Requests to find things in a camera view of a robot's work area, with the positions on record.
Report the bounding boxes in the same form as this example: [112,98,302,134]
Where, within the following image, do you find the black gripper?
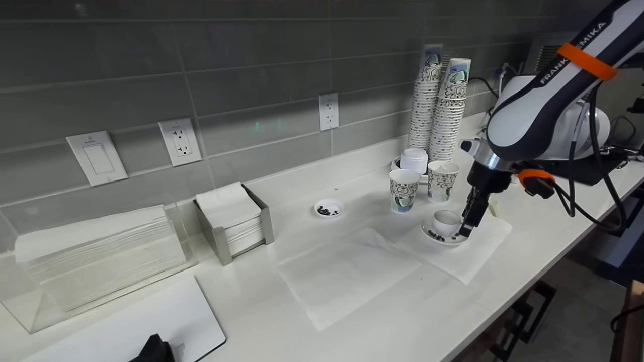
[456,162,512,239]

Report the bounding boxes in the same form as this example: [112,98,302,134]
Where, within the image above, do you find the small white espresso cup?
[434,210,462,238]

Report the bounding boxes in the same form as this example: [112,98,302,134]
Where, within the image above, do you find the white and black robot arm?
[456,0,644,239]

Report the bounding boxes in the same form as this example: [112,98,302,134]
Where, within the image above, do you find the patterned paper cup rear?
[429,161,459,201]

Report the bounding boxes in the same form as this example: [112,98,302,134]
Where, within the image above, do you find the patterned paper cup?
[389,168,421,214]
[429,161,459,201]

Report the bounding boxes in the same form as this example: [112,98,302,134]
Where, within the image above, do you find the patterned paper cup front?
[389,168,421,214]

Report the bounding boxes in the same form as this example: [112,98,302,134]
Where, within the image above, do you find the white paper napkin under saucer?
[398,210,512,283]

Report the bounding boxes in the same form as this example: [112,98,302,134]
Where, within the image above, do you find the white saucer with dark pattern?
[423,217,465,247]

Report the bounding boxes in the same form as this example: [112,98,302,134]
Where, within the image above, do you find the front stack of paper cups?
[429,58,472,161]

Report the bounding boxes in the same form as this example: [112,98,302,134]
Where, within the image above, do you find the stack of paper cups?
[429,58,472,161]
[408,44,445,148]

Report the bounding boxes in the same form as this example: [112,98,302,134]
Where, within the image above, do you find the small white dish with dots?
[315,200,343,219]

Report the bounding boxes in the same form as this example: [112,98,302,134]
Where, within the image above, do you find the white paper napkin left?
[278,228,421,331]

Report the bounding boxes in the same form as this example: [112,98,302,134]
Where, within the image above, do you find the rear stack of paper cups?
[408,44,445,148]

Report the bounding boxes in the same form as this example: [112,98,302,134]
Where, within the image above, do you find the white outlet near cups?
[318,95,339,131]

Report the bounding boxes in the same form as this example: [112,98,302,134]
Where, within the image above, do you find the metal napkin holder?
[193,183,274,266]

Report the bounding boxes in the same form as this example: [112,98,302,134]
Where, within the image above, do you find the white tablet board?
[23,276,227,362]

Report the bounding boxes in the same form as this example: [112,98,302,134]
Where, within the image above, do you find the white power outlet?
[160,118,201,167]

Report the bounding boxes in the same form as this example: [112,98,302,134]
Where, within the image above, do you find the black cloth object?
[131,333,175,362]

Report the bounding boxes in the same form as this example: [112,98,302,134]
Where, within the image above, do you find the clear acrylic box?
[0,205,191,331]

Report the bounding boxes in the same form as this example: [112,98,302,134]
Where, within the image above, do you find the black cables on counter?
[470,63,531,103]

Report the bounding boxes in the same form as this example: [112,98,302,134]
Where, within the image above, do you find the white light switch plate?
[67,131,128,185]

